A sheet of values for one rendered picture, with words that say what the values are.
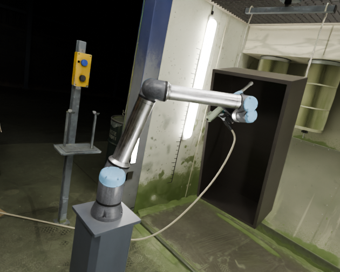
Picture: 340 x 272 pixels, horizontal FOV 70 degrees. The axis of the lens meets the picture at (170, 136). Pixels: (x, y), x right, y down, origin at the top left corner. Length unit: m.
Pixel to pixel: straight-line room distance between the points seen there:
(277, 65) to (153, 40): 1.55
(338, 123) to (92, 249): 2.75
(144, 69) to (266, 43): 1.57
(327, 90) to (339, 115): 0.41
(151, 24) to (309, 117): 1.86
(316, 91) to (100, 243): 2.47
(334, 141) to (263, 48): 1.32
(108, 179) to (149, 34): 1.32
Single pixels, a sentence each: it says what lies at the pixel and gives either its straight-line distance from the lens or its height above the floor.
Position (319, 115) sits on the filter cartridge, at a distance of 2.96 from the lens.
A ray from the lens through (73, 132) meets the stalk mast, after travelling 2.24.
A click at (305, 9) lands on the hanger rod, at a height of 2.17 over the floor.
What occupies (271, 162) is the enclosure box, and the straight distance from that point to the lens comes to 1.91.
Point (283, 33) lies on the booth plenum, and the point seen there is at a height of 2.21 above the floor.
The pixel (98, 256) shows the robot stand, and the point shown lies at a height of 0.47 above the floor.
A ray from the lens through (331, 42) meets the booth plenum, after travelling 2.95.
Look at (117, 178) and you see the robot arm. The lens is 1.43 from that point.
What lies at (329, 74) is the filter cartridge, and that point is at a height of 1.85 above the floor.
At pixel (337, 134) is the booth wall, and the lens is 3.26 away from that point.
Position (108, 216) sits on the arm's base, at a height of 0.67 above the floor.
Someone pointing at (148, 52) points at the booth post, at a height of 1.67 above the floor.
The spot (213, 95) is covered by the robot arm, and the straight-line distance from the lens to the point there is 1.42.
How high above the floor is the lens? 1.50
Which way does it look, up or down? 13 degrees down
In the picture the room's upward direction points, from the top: 12 degrees clockwise
